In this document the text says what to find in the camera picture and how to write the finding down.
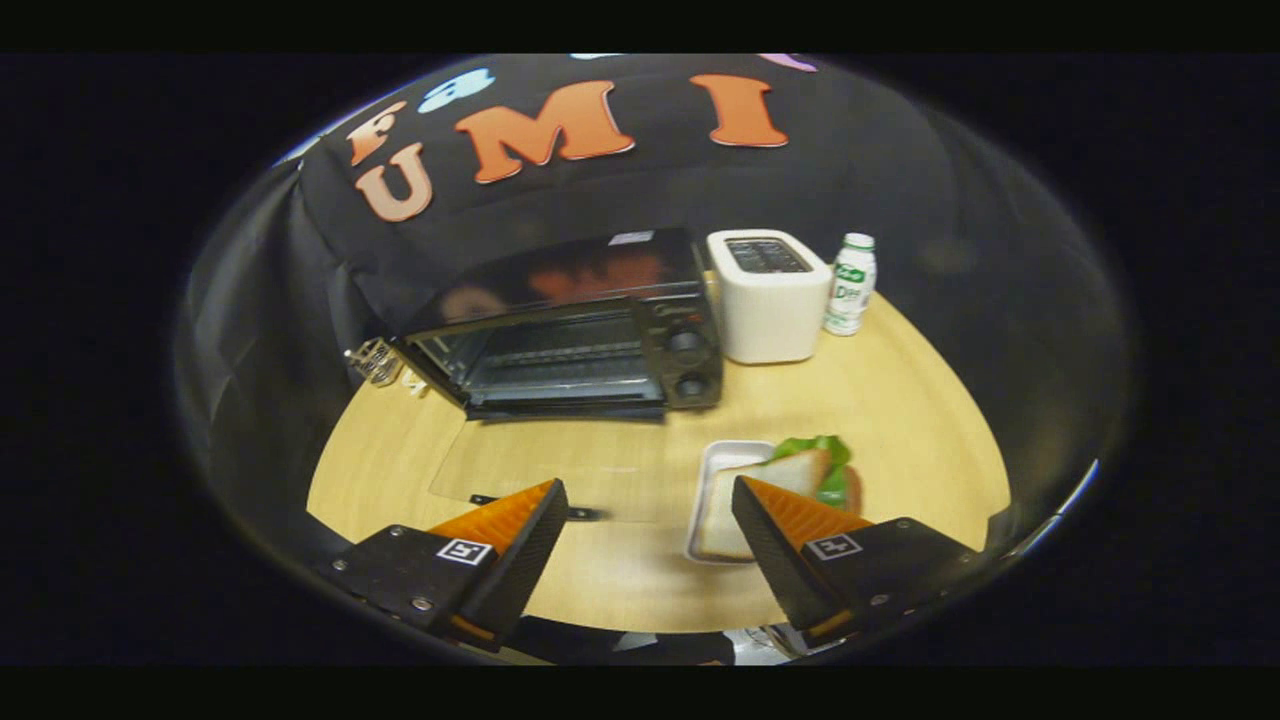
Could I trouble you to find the white pop-up toaster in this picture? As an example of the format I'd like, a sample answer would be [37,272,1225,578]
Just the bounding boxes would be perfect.
[706,229,835,365]

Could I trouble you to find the white bottle green label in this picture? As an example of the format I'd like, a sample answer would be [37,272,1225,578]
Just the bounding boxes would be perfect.
[823,232,879,337]

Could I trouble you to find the white plastic tray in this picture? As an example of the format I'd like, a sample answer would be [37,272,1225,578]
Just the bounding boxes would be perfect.
[685,440,782,567]

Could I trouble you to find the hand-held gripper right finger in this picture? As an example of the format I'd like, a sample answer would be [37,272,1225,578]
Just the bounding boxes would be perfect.
[731,475,986,647]

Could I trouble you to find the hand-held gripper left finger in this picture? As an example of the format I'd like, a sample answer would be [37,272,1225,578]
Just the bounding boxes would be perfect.
[320,478,569,653]

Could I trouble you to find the sandwich with lettuce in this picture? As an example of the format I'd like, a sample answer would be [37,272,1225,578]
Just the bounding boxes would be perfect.
[699,435,864,561]

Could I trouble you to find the black toaster oven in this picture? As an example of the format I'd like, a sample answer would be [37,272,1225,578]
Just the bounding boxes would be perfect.
[390,228,724,526]

